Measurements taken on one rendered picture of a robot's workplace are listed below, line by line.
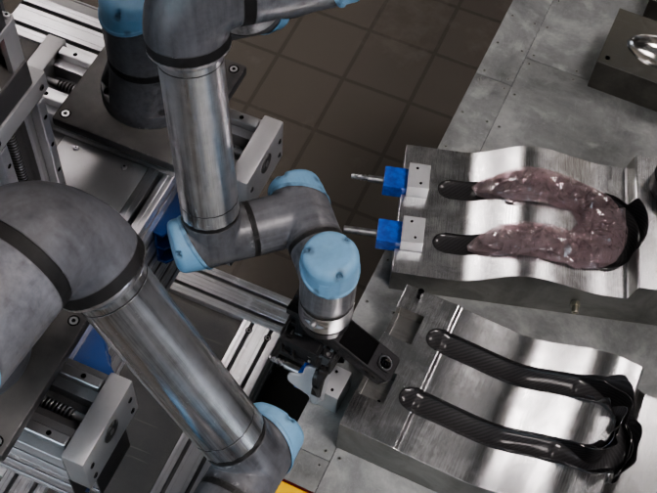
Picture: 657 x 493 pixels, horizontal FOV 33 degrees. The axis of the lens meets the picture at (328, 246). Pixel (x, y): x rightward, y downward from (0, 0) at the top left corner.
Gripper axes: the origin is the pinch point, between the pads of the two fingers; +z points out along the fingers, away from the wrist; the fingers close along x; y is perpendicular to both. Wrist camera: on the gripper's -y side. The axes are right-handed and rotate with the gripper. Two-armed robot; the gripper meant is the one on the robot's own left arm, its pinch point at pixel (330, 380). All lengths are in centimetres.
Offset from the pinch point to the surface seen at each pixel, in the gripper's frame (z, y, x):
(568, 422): -8.1, -34.1, -6.9
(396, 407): -4.4, -11.1, 1.1
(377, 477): 4.6, -12.6, 8.7
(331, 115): 85, 49, -108
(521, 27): 5, 2, -87
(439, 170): -0.8, 1.3, -43.6
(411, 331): -1.6, -7.4, -12.7
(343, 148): 85, 42, -100
